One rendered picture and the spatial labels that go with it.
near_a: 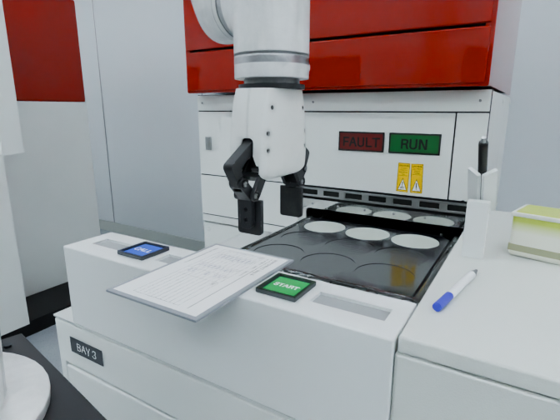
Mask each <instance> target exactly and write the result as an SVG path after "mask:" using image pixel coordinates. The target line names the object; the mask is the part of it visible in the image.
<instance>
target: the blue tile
mask: <svg viewBox="0 0 560 420"><path fill-rule="evenodd" d="M161 248H162V247H155V246H152V245H148V244H143V245H141V246H138V247H134V248H131V249H128V250H126V251H124V252H128V253H133V254H137V255H140V256H143V255H146V254H148V253H152V252H154V251H157V250H159V249H161Z"/></svg>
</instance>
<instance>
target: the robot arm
mask: <svg viewBox="0 0 560 420"><path fill-rule="evenodd" d="M191 2H192V6H193V9H194V12H195V14H196V17H197V20H198V22H199V24H200V26H201V27H202V30H203V31H204V32H205V33H206V34H207V35H208V36H209V37H210V38H211V39H212V40H213V41H214V42H216V43H221V44H233V49H234V79H236V80H239V81H244V84H239V85H238V87H239V88H236V92H235V96H234V101H233V106H232V124H231V145H230V158H229V159H228V160H227V161H226V162H225V163H224V164H223V171H224V172H225V174H226V176H227V180H228V181H229V187H230V188H231V189H232V190H233V192H234V194H233V196H234V197H235V198H236V199H237V215H238V231H239V232H240V233H248V234H252V235H258V236H260V235H262V234H263V200H258V199H259V198H260V195H261V193H262V190H263V186H264V184H265V182H266V180H268V179H273V178H279V177H281V179H282V182H283V184H285V185H280V213H281V214H282V215H285V216H291V217H296V218H300V217H301V216H302V215H303V186H304V184H305V178H304V175H305V173H306V171H307V168H308V167H307V163H308V157H309V151H308V149H307V148H306V128H305V112H304V103H303V90H304V89H305V85H304V84H299V82H300V81H304V80H308V79H309V71H310V64H309V35H310V0H191ZM248 181H255V183H254V185H253V187H251V186H250V184H249V183H248ZM300 186H301V187H300ZM50 397H51V385H50V381H49V377H48V374H47V373H46V371H45V370H44V368H43V367H42V366H41V365H39V364H38V363H37V362H35V361H33V360H32V359H30V358H28V357H24V356H22V355H18V354H15V353H10V352H3V349H2V340H1V333H0V420H43V419H44V417H45V415H46V412H47V410H48V407H49V404H50Z"/></svg>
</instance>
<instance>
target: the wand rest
mask: <svg viewBox="0 0 560 420"><path fill-rule="evenodd" d="M497 182H498V170H497V169H496V168H494V169H493V170H490V171H488V172H485V173H484V174H482V185H481V174H480V173H479V172H478V171H476V170H475V169H474V168H473V167H469V168H468V169H467V211H466V218H465V226H464V234H463V241H462V256H463V257H468V258H477V259H483V256H484V250H485V243H486V236H487V230H488V217H489V215H490V213H491V211H492V210H493V209H495V204H496V193H497ZM480 193H481V200H480Z"/></svg>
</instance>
